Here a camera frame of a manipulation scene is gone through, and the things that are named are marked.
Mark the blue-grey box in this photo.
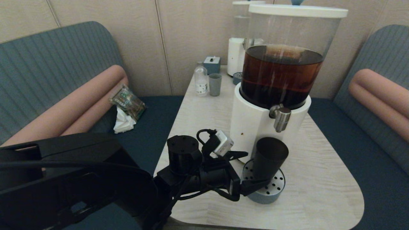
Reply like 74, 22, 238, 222
203, 56, 221, 75

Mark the dark grey cup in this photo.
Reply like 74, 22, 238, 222
252, 137, 289, 189

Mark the snack bag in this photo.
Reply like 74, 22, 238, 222
109, 84, 147, 122

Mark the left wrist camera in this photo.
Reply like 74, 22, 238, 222
202, 129, 249, 162

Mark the clear plastic bottle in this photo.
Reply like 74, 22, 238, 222
194, 61, 209, 97

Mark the black cable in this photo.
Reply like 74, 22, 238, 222
174, 188, 241, 202
196, 128, 218, 148

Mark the light grey cup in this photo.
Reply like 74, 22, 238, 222
208, 73, 222, 97

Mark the crumpled white tissue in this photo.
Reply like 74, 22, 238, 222
113, 106, 137, 134

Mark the white tea drink dispenser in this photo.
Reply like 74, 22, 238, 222
229, 3, 349, 165

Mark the white empty drink dispenser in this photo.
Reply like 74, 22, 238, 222
227, 1, 266, 77

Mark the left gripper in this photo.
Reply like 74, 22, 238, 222
193, 159, 273, 202

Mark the white dispenser lid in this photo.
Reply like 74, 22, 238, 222
248, 4, 349, 19

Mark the round perforated drip tray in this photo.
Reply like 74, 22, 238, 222
242, 159, 286, 205

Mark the pink bolster cushion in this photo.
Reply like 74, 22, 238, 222
348, 68, 409, 128
60, 78, 129, 137
1, 65, 128, 148
349, 86, 409, 143

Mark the blue upholstered bench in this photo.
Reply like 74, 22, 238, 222
0, 21, 185, 230
307, 25, 409, 230

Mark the metal dispenser tap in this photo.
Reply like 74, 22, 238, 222
269, 104, 292, 133

